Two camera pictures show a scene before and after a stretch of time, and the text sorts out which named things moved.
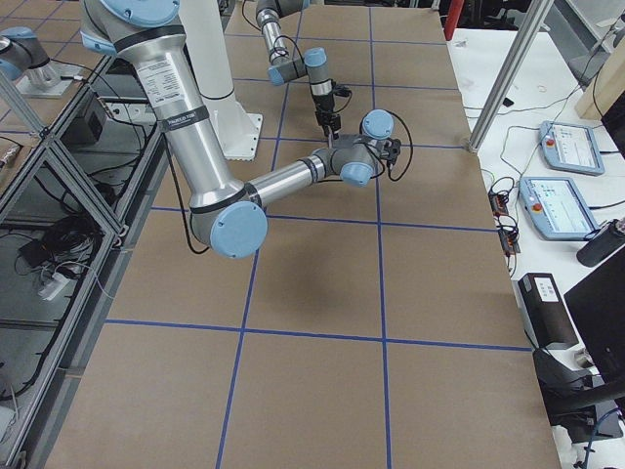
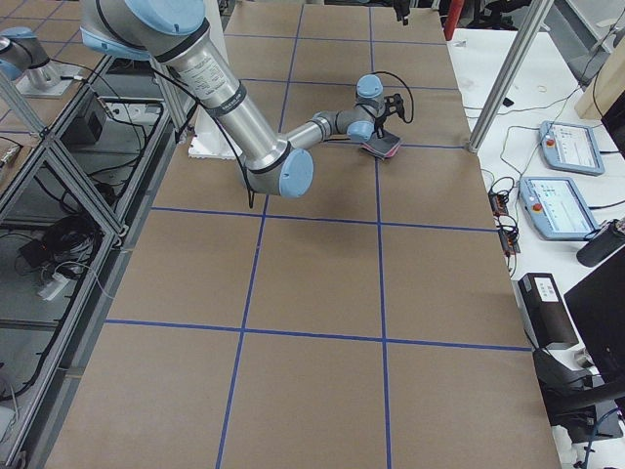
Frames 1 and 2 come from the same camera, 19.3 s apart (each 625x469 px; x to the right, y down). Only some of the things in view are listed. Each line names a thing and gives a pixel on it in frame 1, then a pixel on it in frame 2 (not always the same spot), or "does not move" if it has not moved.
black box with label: [546, 311] does not move
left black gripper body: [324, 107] to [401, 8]
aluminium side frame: [66, 226] does not move
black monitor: [598, 305] does not move
